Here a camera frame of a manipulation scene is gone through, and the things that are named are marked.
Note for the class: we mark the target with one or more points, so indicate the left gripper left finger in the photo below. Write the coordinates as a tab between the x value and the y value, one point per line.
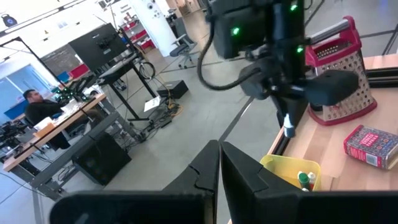
186	199

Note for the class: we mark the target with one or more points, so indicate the yellow translucent plastic bin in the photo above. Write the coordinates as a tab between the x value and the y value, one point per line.
286	168

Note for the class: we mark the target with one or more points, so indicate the red metal box grater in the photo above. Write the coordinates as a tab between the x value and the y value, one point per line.
342	77

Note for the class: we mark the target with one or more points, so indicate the person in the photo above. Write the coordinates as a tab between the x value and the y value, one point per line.
40	107

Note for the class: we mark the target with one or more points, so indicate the long wooden workbench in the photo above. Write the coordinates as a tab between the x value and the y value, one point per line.
71	116

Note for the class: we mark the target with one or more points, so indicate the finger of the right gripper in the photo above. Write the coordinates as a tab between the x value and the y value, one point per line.
280	107
332	87

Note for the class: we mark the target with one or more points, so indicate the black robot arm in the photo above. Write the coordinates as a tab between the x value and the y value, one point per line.
77	88

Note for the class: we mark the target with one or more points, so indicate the pale small dropper bottle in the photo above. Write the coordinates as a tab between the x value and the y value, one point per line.
305	189

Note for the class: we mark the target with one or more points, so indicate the white paper sheet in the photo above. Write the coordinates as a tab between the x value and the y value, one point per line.
151	104

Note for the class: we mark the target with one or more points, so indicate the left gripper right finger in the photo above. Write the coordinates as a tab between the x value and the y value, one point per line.
255	199

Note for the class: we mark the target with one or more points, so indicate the shelf with red bins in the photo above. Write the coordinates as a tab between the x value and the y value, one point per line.
136	34

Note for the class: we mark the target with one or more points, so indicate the grey office chair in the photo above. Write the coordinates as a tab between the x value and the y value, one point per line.
183	46

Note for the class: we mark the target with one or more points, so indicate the black rolling desk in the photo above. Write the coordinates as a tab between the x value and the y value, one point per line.
124	71

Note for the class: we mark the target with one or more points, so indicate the black flat box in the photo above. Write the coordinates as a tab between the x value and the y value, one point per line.
172	88

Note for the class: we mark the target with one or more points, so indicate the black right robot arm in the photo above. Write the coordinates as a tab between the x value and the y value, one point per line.
242	31

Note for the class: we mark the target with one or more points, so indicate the gold spice tin red label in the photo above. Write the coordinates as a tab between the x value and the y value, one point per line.
370	146

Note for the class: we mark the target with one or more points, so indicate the monitor on stand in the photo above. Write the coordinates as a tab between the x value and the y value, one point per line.
96	46

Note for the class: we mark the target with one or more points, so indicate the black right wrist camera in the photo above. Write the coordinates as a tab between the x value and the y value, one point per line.
253	81

